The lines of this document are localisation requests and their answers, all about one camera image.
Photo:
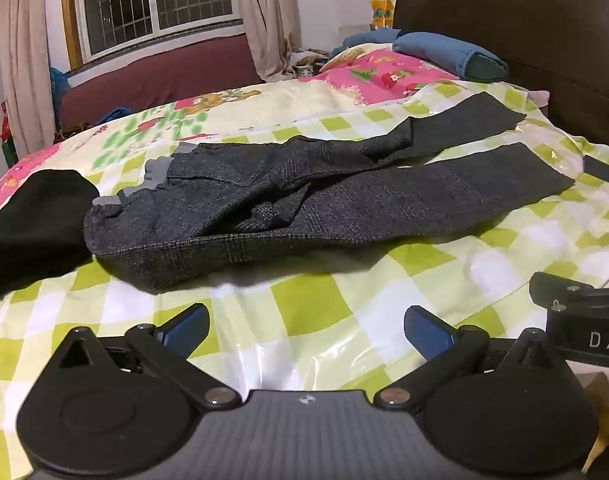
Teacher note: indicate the dark navy folded garment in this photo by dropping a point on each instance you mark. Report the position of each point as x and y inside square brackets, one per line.
[606, 170]

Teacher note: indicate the dark wooden headboard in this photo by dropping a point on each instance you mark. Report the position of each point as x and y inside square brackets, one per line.
[534, 35]

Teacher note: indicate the blue pillow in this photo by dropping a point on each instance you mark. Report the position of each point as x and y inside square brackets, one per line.
[444, 52]

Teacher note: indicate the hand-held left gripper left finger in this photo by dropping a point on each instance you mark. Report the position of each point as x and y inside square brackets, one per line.
[187, 334]

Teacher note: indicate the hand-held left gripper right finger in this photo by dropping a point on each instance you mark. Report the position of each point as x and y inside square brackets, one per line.
[427, 335]

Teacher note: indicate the orange snack packet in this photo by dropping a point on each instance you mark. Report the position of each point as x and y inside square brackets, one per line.
[382, 10]

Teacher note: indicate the blue folded cloth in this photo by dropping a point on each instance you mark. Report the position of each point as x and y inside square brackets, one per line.
[372, 39]

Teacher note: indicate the barred window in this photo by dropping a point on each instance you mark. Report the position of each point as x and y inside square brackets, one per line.
[159, 0]

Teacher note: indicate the red green bag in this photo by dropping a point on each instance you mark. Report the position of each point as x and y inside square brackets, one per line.
[7, 135]

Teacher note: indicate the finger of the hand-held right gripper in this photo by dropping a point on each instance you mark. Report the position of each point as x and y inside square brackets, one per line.
[551, 287]

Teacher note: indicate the blue plastic bag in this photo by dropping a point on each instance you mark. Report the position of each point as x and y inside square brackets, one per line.
[58, 87]

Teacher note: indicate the folded black cloth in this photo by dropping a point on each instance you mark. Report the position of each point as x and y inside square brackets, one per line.
[32, 230]

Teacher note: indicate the dark grey pants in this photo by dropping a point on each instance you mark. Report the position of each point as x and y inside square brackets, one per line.
[304, 195]

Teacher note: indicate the small blue cloth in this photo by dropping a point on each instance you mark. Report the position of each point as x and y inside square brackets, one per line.
[115, 115]

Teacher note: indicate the green white checked plastic sheet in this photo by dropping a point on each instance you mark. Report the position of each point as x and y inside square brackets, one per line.
[304, 305]

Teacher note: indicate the cartoon printed bed blanket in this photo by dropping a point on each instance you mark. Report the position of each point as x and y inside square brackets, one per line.
[224, 110]

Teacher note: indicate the beige curtain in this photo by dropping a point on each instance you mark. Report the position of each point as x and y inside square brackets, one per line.
[269, 15]
[24, 60]

